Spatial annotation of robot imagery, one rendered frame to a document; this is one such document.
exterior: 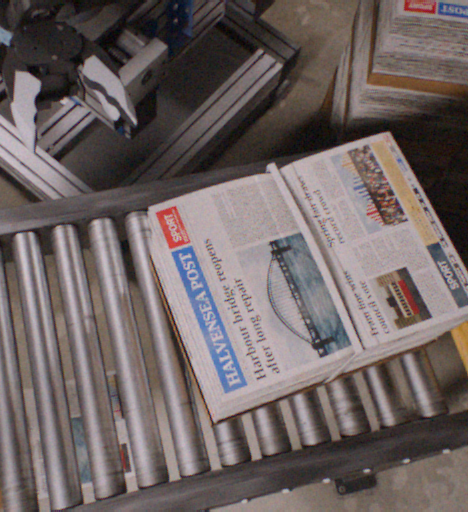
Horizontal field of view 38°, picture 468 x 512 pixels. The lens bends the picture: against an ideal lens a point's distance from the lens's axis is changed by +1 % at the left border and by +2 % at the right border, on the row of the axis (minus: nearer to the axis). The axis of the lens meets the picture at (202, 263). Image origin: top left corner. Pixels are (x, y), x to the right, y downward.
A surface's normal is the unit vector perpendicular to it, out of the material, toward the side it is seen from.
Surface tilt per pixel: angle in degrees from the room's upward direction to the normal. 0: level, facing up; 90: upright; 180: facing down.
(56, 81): 90
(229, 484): 0
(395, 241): 3
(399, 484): 0
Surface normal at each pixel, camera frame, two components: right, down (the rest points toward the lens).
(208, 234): 0.07, -0.36
